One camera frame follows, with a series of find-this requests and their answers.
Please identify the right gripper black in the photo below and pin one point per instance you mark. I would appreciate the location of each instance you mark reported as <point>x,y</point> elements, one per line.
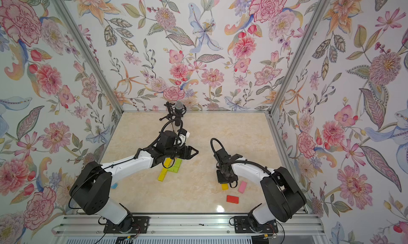
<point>221,179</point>

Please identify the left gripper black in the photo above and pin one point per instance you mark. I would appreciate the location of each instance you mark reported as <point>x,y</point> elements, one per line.
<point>184,155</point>

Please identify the lime green block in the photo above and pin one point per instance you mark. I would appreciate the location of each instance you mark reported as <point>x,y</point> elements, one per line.
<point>173,169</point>
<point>178,163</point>

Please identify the small yellow block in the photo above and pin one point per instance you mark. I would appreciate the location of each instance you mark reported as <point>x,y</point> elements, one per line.
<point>168,163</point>

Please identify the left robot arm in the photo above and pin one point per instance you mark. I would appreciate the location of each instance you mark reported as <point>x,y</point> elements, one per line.
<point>91,190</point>

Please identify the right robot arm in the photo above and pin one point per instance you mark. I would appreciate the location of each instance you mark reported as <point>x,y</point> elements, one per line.
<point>283,196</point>

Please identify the pink block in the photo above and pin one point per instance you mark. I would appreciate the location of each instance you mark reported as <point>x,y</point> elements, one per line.
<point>242,187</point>

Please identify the red block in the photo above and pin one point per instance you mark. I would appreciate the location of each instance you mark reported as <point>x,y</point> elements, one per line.
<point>232,199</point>

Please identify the black microphone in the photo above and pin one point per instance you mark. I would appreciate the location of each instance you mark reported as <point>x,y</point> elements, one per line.
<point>179,111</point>

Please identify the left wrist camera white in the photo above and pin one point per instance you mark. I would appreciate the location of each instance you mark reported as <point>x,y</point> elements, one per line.
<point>182,138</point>

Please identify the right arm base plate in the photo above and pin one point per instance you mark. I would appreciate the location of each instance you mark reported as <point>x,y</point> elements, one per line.
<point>244,224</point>

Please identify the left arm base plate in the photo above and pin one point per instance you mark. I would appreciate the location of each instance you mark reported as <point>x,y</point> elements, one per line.
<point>134,225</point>

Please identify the aluminium front rail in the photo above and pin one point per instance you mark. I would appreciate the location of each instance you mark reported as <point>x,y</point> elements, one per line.
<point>168,225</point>

